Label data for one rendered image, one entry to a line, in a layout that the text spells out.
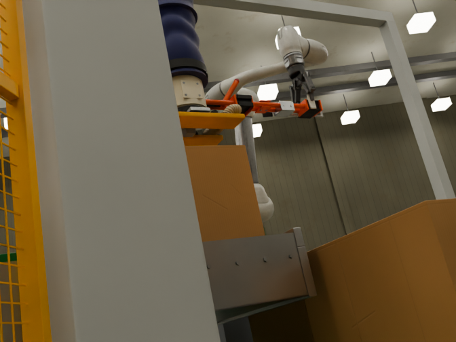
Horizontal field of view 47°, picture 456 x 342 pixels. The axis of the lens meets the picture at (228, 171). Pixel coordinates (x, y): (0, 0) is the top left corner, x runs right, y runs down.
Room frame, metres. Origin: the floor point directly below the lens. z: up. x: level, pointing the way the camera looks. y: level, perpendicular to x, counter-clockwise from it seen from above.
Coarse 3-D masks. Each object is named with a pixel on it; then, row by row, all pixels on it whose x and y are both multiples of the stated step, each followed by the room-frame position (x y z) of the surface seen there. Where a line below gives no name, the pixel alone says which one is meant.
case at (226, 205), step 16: (192, 160) 1.61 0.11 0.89; (208, 160) 1.64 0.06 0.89; (224, 160) 1.67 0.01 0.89; (240, 160) 1.69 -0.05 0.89; (192, 176) 1.61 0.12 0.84; (208, 176) 1.63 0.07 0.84; (224, 176) 1.66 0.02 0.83; (240, 176) 1.69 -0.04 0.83; (208, 192) 1.63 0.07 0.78; (224, 192) 1.65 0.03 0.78; (240, 192) 1.68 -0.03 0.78; (208, 208) 1.62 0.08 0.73; (224, 208) 1.65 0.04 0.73; (240, 208) 1.68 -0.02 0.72; (256, 208) 1.71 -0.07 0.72; (208, 224) 1.62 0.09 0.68; (224, 224) 1.64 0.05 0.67; (240, 224) 1.67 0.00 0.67; (256, 224) 1.70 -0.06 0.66; (208, 240) 1.61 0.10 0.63
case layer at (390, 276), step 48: (336, 240) 1.56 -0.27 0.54; (384, 240) 1.39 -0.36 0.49; (432, 240) 1.26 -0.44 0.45; (336, 288) 1.61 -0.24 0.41; (384, 288) 1.44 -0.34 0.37; (432, 288) 1.30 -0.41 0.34; (288, 336) 1.89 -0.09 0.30; (336, 336) 1.66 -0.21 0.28; (384, 336) 1.48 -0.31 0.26; (432, 336) 1.34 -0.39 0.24
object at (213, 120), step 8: (184, 112) 1.70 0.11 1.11; (192, 112) 1.71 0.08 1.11; (216, 112) 1.80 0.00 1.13; (184, 120) 1.73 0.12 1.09; (192, 120) 1.74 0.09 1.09; (200, 120) 1.76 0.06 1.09; (208, 120) 1.77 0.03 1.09; (216, 120) 1.79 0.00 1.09; (224, 120) 1.80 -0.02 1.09; (232, 120) 1.82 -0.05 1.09; (240, 120) 1.83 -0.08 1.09; (208, 128) 1.85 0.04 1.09; (216, 128) 1.86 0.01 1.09; (224, 128) 1.88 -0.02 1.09; (232, 128) 1.89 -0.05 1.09
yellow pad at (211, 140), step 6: (186, 138) 1.90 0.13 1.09; (192, 138) 1.92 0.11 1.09; (198, 138) 1.93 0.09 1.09; (204, 138) 1.94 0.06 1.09; (210, 138) 1.96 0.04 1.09; (216, 138) 1.97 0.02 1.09; (222, 138) 1.98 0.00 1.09; (186, 144) 1.96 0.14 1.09; (192, 144) 1.97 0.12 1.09; (198, 144) 1.98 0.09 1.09; (204, 144) 2.00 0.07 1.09; (210, 144) 2.01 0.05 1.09; (216, 144) 2.02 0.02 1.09
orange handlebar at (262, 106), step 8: (216, 104) 1.91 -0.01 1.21; (224, 104) 1.92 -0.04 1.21; (256, 104) 1.99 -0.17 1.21; (264, 104) 2.01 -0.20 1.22; (272, 104) 2.03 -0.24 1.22; (296, 104) 2.09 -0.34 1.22; (304, 104) 2.11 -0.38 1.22; (256, 112) 2.05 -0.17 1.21; (264, 112) 2.06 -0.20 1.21; (296, 112) 2.15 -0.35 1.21
